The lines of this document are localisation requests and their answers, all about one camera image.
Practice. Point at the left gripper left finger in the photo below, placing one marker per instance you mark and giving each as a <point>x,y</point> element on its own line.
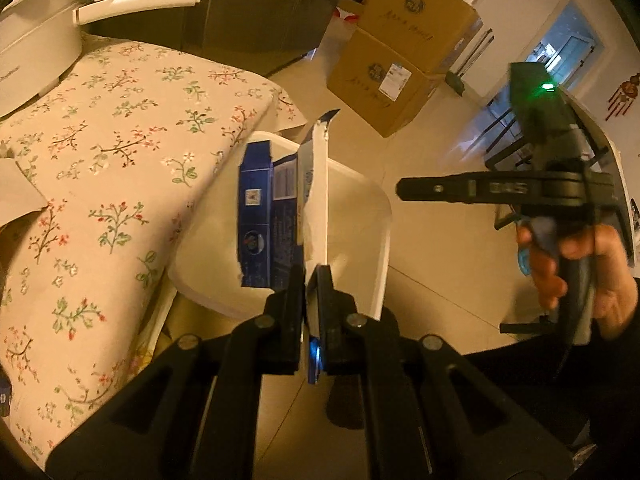
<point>282,339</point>

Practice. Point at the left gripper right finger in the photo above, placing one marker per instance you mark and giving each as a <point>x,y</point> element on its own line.
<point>327,309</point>

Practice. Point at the torn blue carton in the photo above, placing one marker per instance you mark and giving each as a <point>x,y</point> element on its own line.
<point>283,209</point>

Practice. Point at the right hand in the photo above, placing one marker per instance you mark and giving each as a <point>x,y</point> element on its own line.
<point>616,295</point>

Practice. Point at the lower cardboard box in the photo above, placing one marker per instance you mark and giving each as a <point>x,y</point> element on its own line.
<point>378,84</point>

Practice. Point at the cardboard box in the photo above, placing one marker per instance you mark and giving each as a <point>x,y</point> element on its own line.
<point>430,34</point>
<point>378,84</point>

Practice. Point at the upper cardboard box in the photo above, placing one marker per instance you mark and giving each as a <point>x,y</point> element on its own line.
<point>430,34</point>

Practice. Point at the floral tablecloth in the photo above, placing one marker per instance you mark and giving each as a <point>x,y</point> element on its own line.
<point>121,149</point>

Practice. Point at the dark refrigerator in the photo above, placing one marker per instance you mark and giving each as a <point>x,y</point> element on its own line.
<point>261,36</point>

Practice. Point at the white electric cooking pot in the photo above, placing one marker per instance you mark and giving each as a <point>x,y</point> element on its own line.
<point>41,39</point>

